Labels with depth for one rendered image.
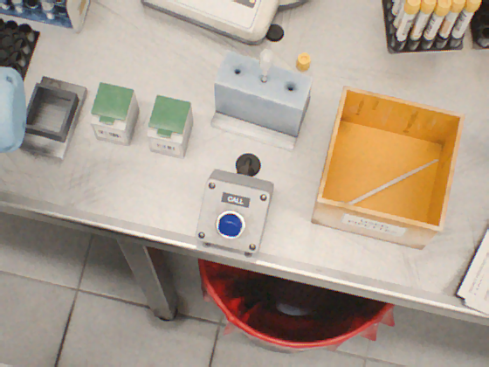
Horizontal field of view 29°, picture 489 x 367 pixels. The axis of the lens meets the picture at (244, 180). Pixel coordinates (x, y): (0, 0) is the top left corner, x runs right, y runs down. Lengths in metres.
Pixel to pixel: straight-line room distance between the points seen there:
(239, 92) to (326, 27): 0.19
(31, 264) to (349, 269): 1.04
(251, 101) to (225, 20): 0.13
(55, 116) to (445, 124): 0.44
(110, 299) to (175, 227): 0.90
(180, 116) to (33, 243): 1.01
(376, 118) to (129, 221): 0.30
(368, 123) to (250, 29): 0.18
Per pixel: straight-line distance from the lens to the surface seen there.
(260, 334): 1.49
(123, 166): 1.10
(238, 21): 1.12
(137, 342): 1.94
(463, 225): 1.11
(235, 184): 1.00
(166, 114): 1.05
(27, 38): 1.16
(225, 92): 1.04
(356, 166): 1.10
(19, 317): 1.99
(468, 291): 1.08
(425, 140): 1.12
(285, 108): 1.03
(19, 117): 0.83
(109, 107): 1.06
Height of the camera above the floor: 1.92
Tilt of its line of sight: 73 degrees down
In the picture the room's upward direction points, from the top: 3 degrees clockwise
